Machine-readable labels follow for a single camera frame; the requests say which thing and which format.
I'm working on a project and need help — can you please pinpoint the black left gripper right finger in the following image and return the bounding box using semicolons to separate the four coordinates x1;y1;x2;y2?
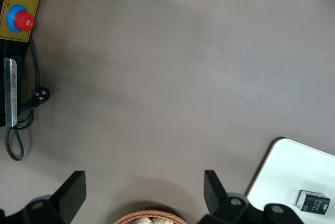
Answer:
197;170;304;224

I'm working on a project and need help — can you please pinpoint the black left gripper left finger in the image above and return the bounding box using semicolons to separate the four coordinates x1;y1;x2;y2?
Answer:
0;171;87;224

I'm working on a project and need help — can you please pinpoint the white tray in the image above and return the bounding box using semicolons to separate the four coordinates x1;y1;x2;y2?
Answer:
245;137;335;224

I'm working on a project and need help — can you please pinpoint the brown wicker bread basket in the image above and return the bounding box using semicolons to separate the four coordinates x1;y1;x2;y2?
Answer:
113;209;187;224

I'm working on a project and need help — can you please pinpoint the tan bread piece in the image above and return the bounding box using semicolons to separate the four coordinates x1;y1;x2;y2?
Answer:
152;217;174;224
130;216;153;224

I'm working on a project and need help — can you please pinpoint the small black printed box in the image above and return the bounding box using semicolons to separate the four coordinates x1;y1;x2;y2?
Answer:
296;189;331;216

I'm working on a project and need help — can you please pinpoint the silver metal bar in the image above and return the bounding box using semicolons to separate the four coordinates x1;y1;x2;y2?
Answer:
3;58;19;127

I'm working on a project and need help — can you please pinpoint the red emergency stop button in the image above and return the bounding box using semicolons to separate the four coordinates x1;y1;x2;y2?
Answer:
6;4;36;33

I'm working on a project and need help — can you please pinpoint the black power cable with plug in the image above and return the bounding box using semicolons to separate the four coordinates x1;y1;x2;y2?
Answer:
4;35;51;162

